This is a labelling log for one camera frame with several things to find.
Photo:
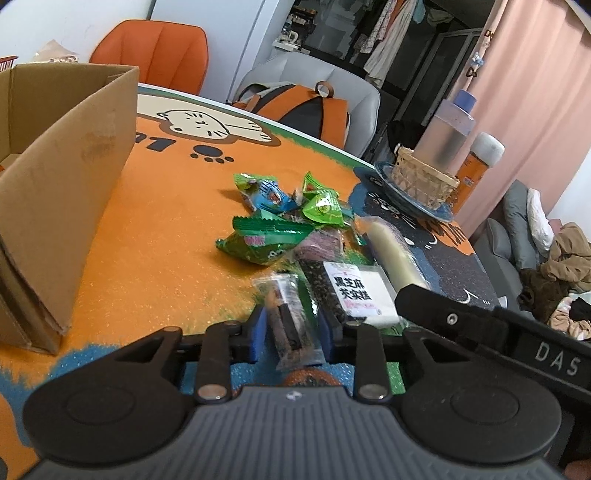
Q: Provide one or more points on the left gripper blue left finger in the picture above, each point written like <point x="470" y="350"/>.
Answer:
<point x="221" y="346"/>

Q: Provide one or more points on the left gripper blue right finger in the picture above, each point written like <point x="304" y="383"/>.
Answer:
<point x="361" y="345"/>

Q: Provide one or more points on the small clear dark snack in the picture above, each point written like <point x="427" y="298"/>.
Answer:
<point x="297" y="345"/>

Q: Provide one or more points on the black sesame cake pack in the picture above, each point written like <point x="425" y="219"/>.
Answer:
<point x="352" y="292"/>

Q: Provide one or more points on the long white roll pack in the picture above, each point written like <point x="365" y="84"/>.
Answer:
<point x="392" y="253"/>

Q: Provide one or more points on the purple clear snack packet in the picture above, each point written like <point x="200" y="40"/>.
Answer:
<point x="324" y="245"/>

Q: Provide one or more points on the large green snack bag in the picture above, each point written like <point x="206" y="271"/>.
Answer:
<point x="262" y="238"/>

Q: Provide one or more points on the bright green candy packet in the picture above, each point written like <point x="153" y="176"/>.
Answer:
<point x="322" y="205"/>

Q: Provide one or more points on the blue green candy packet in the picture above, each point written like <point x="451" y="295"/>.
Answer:
<point x="263" y="193"/>

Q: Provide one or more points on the pile of clothes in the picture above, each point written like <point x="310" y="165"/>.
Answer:
<point x="556" y="290"/>

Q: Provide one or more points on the grey sofa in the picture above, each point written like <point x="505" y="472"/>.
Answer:
<point x="504" y="245"/>

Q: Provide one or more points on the blue ceramic plate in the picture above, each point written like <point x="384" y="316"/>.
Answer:
<point x="407" y="203"/>

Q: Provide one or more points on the woven bamboo basket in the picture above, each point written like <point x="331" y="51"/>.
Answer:
<point x="422" y="181"/>

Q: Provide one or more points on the orange bottle white cap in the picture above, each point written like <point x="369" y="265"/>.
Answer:
<point x="485" y="152"/>

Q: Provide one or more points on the colourful cat table mat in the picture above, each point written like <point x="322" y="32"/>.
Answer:
<point x="154" y="263"/>

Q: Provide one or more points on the clear bottle blue cap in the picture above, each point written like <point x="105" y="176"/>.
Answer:
<point x="447" y="132"/>

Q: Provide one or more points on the orange black backpack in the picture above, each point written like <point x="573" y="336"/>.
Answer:
<point x="315" y="111"/>

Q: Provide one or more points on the grey chair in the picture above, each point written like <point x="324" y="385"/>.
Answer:
<point x="363" y="98"/>

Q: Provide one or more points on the pink curtain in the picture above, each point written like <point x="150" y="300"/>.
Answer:
<point x="533" y="95"/>

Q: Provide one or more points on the brown cardboard box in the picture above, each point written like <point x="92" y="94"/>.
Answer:
<point x="66" y="132"/>

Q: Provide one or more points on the orange chair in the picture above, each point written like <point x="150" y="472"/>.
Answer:
<point x="169" y="55"/>

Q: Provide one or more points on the hanging clothes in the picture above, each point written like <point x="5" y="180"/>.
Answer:
<point x="386" y="38"/>

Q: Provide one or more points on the patterned tissue pack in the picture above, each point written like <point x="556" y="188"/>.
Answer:
<point x="53" y="52"/>

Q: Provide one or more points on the red plastic basket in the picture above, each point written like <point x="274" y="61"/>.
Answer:
<point x="7" y="62"/>

